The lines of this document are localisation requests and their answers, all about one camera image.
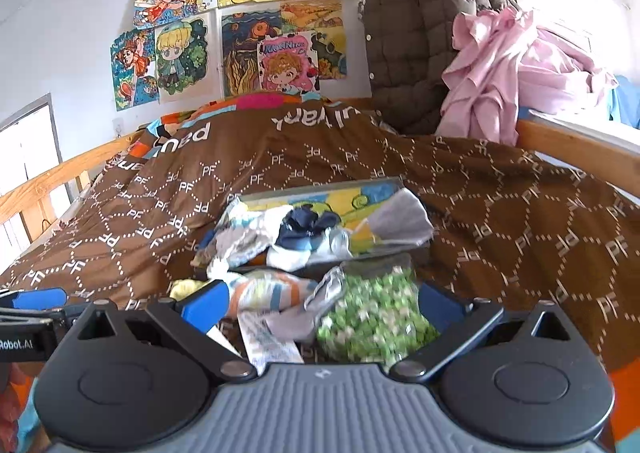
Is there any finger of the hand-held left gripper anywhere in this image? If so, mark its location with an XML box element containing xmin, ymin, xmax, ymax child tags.
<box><xmin>0</xmin><ymin>287</ymin><xmax>70</xmax><ymax>320</ymax></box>

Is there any dark cartoon painting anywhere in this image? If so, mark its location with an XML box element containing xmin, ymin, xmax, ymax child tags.
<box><xmin>312</xmin><ymin>30</ymin><xmax>347</xmax><ymax>81</ymax></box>

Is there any desert landscape painting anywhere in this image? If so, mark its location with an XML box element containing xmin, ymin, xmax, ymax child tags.
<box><xmin>280</xmin><ymin>0</ymin><xmax>343</xmax><ymax>34</ymax></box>

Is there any wooden bed frame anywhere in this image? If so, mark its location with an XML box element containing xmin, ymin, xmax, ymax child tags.
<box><xmin>0</xmin><ymin>118</ymin><xmax>640</xmax><ymax>254</ymax></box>

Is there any blue cloth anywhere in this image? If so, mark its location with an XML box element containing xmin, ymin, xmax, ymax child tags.
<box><xmin>607</xmin><ymin>75</ymin><xmax>640</xmax><ymax>128</ymax></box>

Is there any green patterned bag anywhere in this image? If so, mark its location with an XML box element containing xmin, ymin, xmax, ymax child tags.
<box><xmin>315</xmin><ymin>253</ymin><xmax>441</xmax><ymax>369</ymax></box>

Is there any brown printed blanket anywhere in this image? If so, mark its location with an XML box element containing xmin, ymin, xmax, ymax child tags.
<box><xmin>0</xmin><ymin>93</ymin><xmax>640</xmax><ymax>384</ymax></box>

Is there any colourful cartoon storage box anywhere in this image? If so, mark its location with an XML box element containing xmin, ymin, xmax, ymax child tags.
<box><xmin>245</xmin><ymin>185</ymin><xmax>401</xmax><ymax>241</ymax></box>

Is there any orange-haired girl fish poster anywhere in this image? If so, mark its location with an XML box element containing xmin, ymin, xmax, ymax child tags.
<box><xmin>111</xmin><ymin>28</ymin><xmax>160</xmax><ymax>111</ymax></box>

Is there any striped sock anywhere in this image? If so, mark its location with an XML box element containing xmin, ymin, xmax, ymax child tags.
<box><xmin>227</xmin><ymin>270</ymin><xmax>321</xmax><ymax>329</ymax></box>

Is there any grey face mask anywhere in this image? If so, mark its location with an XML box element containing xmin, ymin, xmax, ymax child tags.
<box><xmin>367</xmin><ymin>188</ymin><xmax>435</xmax><ymax>249</ymax></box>

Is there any yellow cloth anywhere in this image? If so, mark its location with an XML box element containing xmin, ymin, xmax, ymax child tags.
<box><xmin>170</xmin><ymin>278</ymin><xmax>211</xmax><ymax>301</ymax></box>

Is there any pink cloth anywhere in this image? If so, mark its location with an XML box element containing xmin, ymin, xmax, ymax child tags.
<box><xmin>440</xmin><ymin>8</ymin><xmax>621</xmax><ymax>146</ymax></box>

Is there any white crinkled plastic wrapper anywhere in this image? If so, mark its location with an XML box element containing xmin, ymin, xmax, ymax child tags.
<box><xmin>192</xmin><ymin>200</ymin><xmax>281</xmax><ymax>280</ymax></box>

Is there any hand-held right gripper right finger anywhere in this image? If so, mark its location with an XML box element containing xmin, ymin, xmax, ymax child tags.
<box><xmin>389</xmin><ymin>281</ymin><xmax>585</xmax><ymax>380</ymax></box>

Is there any grey sock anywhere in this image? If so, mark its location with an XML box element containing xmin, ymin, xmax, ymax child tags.
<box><xmin>272</xmin><ymin>268</ymin><xmax>346</xmax><ymax>344</ymax></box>

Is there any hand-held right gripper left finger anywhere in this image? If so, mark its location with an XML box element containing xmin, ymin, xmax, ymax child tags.
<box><xmin>65</xmin><ymin>279</ymin><xmax>258</xmax><ymax>382</ymax></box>

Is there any window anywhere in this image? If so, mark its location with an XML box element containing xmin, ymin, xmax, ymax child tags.
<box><xmin>0</xmin><ymin>93</ymin><xmax>66</xmax><ymax>229</ymax></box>

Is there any navy sock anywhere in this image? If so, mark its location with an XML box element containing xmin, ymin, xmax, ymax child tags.
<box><xmin>267</xmin><ymin>208</ymin><xmax>351</xmax><ymax>271</ymax></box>

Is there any blonde chibi poster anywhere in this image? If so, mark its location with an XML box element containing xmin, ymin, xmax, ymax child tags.
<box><xmin>154</xmin><ymin>17</ymin><xmax>208</xmax><ymax>104</ymax></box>

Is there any white printed packet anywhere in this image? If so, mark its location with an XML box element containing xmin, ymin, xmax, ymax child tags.
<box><xmin>237</xmin><ymin>310</ymin><xmax>303</xmax><ymax>366</ymax></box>

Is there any shallow grey box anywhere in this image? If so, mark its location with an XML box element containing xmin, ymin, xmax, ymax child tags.
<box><xmin>235</xmin><ymin>176</ymin><xmax>431</xmax><ymax>259</ymax></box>

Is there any pink chibi boy poster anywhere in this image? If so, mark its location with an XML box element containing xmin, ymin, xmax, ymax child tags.
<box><xmin>257</xmin><ymin>35</ymin><xmax>319</xmax><ymax>96</ymax></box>

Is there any brown quilted jacket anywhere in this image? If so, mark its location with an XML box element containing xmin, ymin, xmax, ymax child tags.
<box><xmin>361</xmin><ymin>0</ymin><xmax>523</xmax><ymax>136</ymax></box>

